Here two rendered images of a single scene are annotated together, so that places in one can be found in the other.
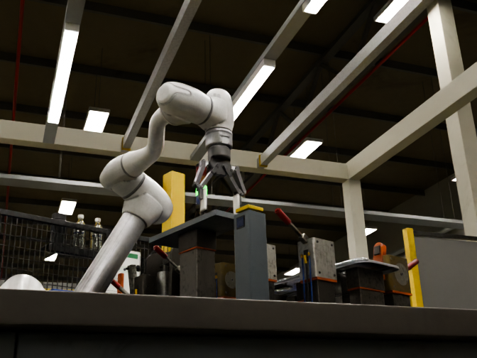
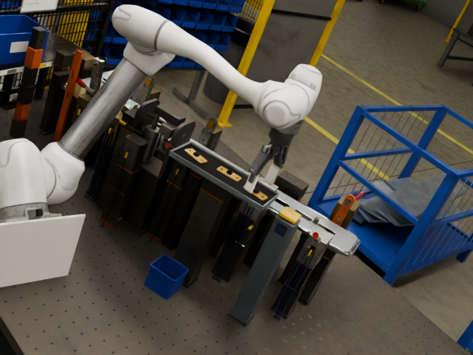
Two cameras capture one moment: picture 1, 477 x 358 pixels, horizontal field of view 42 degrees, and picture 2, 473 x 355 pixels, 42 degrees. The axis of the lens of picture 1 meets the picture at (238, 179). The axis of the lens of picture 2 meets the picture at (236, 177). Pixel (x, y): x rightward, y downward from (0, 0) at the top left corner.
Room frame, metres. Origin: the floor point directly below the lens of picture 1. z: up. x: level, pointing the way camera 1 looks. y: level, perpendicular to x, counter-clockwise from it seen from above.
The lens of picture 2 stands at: (0.40, 1.08, 2.09)
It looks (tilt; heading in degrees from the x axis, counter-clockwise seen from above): 27 degrees down; 328
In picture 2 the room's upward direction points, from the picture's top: 23 degrees clockwise
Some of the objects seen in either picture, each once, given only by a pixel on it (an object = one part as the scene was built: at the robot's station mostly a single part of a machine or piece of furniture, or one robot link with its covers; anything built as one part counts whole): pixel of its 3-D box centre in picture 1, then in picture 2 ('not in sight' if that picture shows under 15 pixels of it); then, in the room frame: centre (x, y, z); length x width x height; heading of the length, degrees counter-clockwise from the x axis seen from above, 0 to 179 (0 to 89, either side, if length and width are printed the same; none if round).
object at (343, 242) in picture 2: (237, 301); (205, 157); (2.35, 0.02, 1.00); 1.38 x 0.22 x 0.02; 41
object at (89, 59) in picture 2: not in sight; (75, 91); (3.00, 0.42, 0.88); 0.08 x 0.08 x 0.36; 41
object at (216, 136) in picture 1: (218, 141); (287, 121); (1.87, 0.06, 1.43); 0.09 x 0.09 x 0.06
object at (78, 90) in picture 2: not in sight; (70, 122); (2.69, 0.49, 0.88); 0.04 x 0.04 x 0.37; 41
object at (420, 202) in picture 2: not in sight; (416, 191); (3.20, -2.14, 0.47); 1.20 x 0.80 x 0.95; 110
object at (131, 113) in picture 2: not in sight; (120, 160); (2.39, 0.35, 0.91); 0.07 x 0.05 x 0.42; 131
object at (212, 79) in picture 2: not in sight; (235, 63); (5.33, -1.54, 0.36); 0.50 x 0.50 x 0.73
